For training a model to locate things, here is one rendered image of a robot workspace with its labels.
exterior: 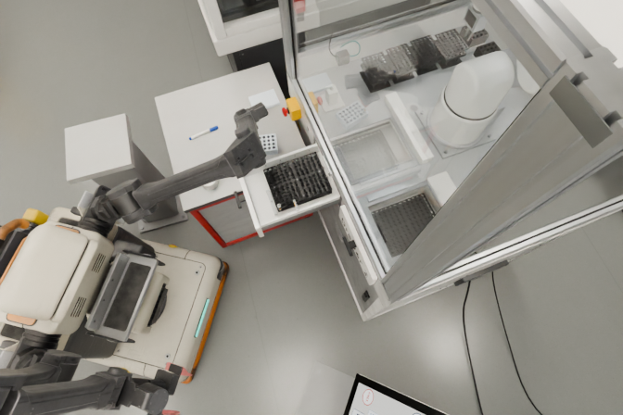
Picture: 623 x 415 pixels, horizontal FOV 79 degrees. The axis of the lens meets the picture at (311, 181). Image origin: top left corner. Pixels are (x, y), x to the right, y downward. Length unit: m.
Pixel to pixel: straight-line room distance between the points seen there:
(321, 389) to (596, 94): 2.00
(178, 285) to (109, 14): 2.44
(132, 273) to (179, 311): 0.77
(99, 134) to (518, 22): 1.81
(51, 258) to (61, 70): 2.57
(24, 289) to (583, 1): 1.11
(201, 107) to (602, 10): 1.64
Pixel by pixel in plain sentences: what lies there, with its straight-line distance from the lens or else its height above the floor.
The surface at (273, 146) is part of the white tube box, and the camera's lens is 1.67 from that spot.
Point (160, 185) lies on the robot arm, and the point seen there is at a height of 1.32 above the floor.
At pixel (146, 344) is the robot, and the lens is 2.12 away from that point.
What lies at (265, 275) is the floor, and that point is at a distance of 2.30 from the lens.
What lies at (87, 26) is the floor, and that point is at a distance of 3.76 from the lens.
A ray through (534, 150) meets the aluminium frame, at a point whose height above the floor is 1.90.
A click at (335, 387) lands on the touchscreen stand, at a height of 0.04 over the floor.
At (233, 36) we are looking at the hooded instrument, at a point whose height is 0.90.
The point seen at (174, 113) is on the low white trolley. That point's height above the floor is 0.76.
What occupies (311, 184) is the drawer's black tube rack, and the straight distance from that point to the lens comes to 1.46.
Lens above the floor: 2.24
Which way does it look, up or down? 66 degrees down
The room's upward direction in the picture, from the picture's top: 3 degrees counter-clockwise
